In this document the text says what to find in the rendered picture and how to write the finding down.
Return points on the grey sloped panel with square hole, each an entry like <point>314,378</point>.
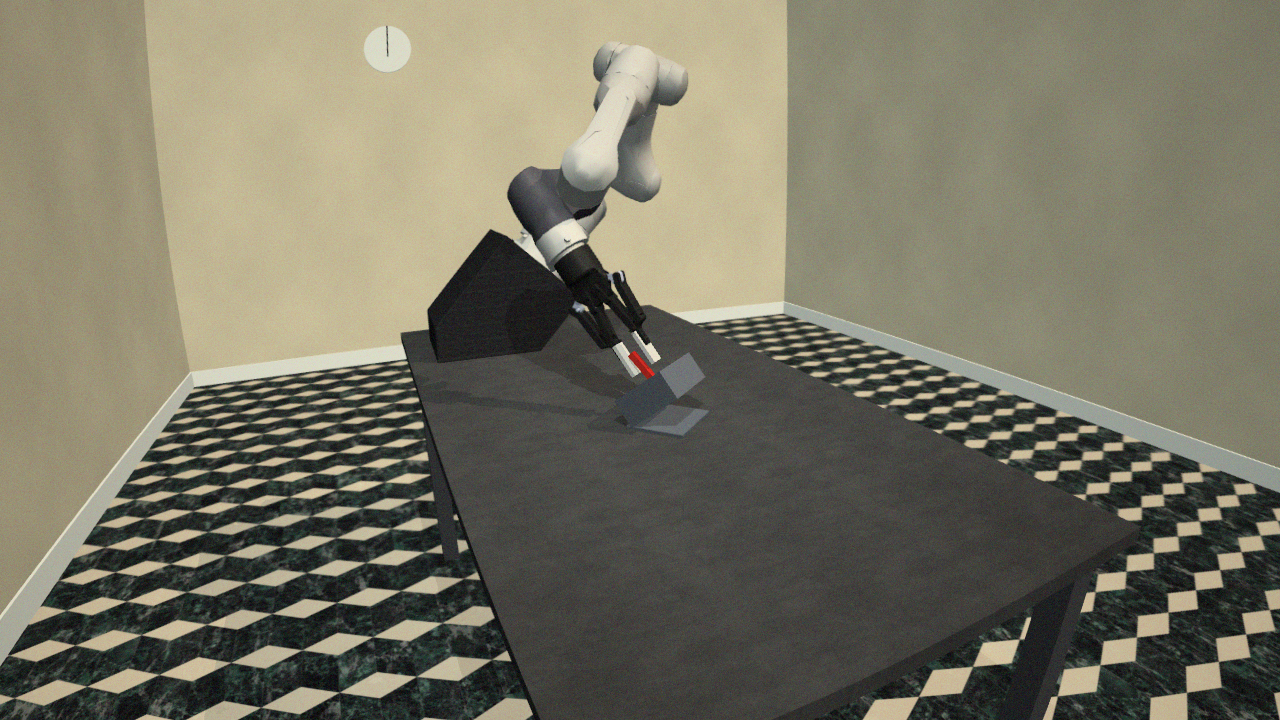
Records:
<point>658,392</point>

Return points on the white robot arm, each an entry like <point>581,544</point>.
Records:
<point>550,212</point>

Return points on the red peg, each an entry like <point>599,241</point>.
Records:
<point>641,365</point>

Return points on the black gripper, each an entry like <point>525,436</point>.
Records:
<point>581,270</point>

